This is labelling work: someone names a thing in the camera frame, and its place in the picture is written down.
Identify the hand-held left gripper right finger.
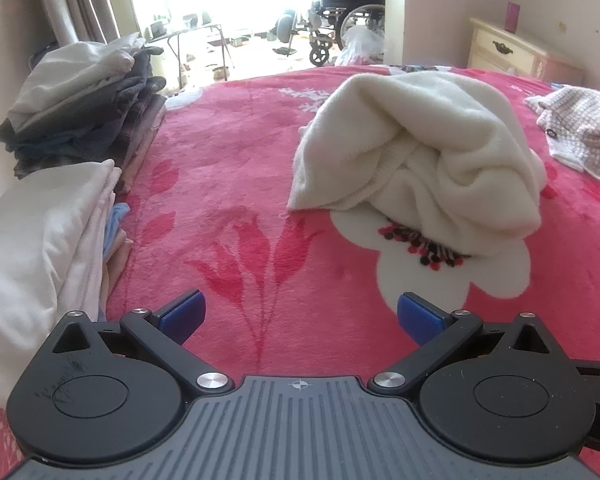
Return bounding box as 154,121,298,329
367,291,553,397

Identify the black wheelchair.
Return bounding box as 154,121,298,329
272,0,388,67

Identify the stack of dark folded clothes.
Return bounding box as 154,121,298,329
0,35,168,196

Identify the folding table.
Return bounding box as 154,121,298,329
145,22,231,83

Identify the stack of white clothes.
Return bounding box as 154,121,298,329
0,159,133,406

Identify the cream fleece garment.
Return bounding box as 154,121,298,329
286,71,548,261

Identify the cream nightstand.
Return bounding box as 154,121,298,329
467,16,583,86

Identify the pink floral blanket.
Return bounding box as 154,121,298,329
0,62,600,480

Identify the white plastic bag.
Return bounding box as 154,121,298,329
337,25,386,67

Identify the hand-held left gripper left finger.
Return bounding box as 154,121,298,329
50,288,235,397

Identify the beige curtain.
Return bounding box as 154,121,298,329
30,0,143,58

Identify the checked knit cardigan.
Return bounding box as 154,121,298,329
524,86,600,181

